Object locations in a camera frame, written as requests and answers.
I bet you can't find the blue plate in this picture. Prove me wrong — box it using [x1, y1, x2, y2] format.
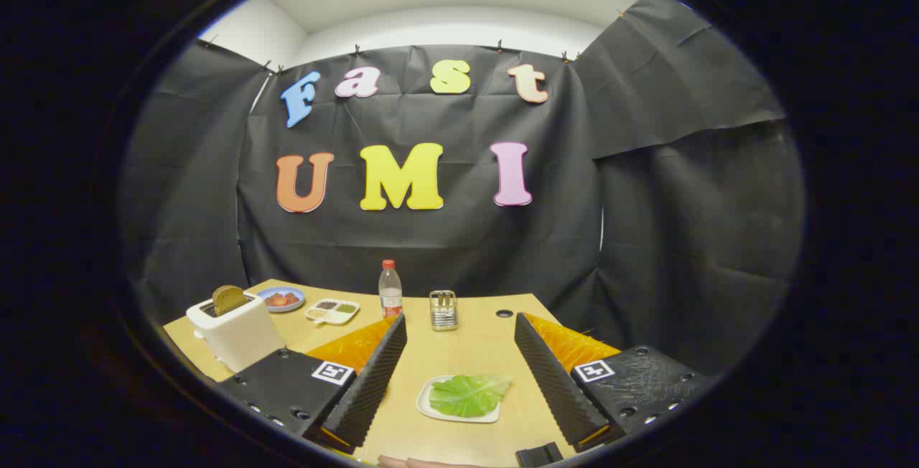
[257, 287, 305, 313]

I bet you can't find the clear bottle with red cap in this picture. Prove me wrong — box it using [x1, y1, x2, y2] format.
[378, 260, 403, 319]

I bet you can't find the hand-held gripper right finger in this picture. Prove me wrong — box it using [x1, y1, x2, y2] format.
[514, 312, 708, 453]

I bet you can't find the white toaster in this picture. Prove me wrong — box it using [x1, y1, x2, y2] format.
[186, 291, 286, 373]

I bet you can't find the green lettuce leaf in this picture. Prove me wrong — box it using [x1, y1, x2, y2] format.
[429, 374, 512, 418]

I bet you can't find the black backdrop cloth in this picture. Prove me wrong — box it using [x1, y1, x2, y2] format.
[118, 0, 805, 375]

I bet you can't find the white divided tray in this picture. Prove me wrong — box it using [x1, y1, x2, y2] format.
[304, 299, 360, 327]

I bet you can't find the white square plate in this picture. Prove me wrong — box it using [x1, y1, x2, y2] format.
[416, 375, 503, 423]

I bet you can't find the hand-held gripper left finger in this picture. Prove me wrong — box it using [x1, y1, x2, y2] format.
[218, 312, 408, 454]

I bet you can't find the brown toasted bread slice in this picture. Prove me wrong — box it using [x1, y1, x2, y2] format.
[212, 285, 250, 317]

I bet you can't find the metal wire basket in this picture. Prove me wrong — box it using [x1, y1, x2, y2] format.
[429, 290, 459, 332]

